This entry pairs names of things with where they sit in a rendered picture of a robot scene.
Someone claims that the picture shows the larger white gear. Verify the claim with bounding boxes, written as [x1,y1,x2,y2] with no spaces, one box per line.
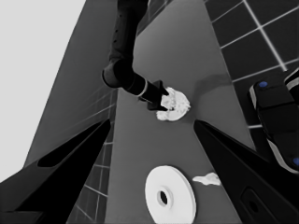
[161,92,178,108]

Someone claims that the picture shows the large thick white disc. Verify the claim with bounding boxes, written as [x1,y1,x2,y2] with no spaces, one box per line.
[144,164,197,224]

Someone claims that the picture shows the small white T-shaped piece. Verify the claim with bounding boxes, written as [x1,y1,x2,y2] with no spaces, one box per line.
[192,172,222,187]

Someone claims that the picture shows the dark robot body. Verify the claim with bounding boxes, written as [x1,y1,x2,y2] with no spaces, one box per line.
[248,66,299,175]

